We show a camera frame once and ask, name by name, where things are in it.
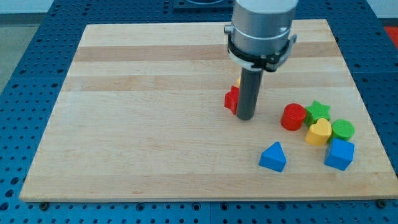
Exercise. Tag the green star block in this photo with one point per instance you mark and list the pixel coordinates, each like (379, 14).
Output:
(315, 112)

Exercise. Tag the yellow heart block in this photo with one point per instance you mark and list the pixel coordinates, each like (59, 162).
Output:
(319, 133)

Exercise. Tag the red star block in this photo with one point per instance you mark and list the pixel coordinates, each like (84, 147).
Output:
(231, 99)

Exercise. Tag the blue triangle block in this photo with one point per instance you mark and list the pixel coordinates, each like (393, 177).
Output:
(273, 158)

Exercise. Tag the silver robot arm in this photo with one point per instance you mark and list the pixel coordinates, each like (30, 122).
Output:
(259, 40)

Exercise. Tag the red cylinder block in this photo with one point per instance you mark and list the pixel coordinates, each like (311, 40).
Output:
(293, 117)

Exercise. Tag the green circle block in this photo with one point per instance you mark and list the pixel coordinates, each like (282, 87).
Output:
(341, 129)

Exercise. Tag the blue cube block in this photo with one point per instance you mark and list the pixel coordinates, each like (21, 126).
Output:
(339, 154)

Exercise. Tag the light wooden board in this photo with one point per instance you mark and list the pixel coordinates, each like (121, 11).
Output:
(141, 118)

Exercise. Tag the yellow block behind rod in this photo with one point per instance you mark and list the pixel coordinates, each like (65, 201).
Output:
(238, 82)

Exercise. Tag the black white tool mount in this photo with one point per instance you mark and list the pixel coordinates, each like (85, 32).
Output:
(269, 63)

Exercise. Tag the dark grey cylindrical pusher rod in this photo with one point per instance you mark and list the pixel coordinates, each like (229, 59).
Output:
(249, 86)

